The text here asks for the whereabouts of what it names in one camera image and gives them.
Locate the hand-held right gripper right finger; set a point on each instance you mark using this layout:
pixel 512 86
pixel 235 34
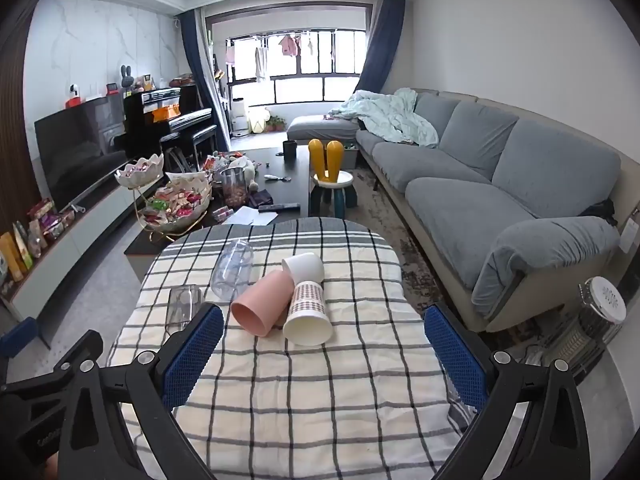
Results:
pixel 456 360

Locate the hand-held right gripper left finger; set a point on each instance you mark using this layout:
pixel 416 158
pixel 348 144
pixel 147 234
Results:
pixel 192 355

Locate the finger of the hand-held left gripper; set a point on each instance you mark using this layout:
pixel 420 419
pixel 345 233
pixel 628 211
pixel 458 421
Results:
pixel 40 377

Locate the short clear glass cup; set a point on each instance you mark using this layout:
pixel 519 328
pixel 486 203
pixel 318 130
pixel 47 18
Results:
pixel 182 307

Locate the pink cup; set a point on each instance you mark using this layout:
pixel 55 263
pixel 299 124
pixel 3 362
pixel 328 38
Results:
pixel 262 302

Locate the tall clear plastic cup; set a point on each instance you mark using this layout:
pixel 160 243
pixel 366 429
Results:
pixel 232 270

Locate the white patterned cup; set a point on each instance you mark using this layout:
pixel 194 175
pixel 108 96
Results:
pixel 306 317

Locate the plain white cup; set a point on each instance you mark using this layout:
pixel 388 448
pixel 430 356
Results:
pixel 304 267

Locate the blue stool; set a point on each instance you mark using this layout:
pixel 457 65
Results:
pixel 20 337

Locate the checked tablecloth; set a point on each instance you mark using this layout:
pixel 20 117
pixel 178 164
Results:
pixel 300 410

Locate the yellow bottle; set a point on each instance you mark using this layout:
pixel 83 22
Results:
pixel 12 257

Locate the patterned rug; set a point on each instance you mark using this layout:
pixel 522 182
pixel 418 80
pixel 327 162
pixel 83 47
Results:
pixel 400 240

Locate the silver electric heater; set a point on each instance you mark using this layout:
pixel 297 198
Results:
pixel 585 330

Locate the white television cabinet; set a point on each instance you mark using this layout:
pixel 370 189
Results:
pixel 75 242

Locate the tiered white snack bowl stand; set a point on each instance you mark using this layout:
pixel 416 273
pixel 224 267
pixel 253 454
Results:
pixel 175 205

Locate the white paper sheets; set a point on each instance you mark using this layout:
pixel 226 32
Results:
pixel 252 216

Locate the row of snack packets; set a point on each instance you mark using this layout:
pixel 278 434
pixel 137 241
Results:
pixel 47 225

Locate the clear jar of nuts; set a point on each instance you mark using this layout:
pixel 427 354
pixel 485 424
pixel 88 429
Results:
pixel 233 187

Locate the black remote control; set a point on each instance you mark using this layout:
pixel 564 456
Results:
pixel 280 206

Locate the black coffee table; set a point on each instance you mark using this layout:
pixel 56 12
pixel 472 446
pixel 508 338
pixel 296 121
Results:
pixel 286 185

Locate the black bag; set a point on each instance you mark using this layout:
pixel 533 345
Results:
pixel 599 211

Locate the yellow rabbit ear stool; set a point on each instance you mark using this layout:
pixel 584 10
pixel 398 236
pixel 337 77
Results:
pixel 331 181

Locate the black piano bench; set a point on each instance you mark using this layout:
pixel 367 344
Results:
pixel 192 135

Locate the grey sofa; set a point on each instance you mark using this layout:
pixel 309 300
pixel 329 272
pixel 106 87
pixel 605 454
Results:
pixel 550 160

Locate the grey storage box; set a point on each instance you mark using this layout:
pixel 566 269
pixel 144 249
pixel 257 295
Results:
pixel 351 159

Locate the dark mug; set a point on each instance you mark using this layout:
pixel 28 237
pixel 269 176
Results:
pixel 289 150

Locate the black television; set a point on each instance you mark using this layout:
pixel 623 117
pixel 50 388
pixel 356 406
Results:
pixel 75 145

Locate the white air purifier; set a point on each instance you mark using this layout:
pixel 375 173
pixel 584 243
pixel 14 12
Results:
pixel 240 115

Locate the black piano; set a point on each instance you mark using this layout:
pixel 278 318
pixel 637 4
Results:
pixel 142 110

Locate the light blue blanket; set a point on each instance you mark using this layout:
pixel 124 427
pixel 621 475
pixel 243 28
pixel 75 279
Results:
pixel 395 115

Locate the blue curtain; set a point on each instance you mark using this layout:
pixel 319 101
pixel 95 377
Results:
pixel 382 45
pixel 197 70

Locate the grey rabbit figurine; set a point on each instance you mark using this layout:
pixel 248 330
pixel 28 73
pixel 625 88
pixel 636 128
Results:
pixel 126 77

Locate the white hanging garment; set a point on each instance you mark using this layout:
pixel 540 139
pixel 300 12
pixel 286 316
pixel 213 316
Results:
pixel 261 65

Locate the pink hanging garment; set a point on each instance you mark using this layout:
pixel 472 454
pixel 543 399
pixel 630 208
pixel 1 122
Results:
pixel 289 45

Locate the white security camera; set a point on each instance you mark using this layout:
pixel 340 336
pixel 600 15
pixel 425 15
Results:
pixel 74 91

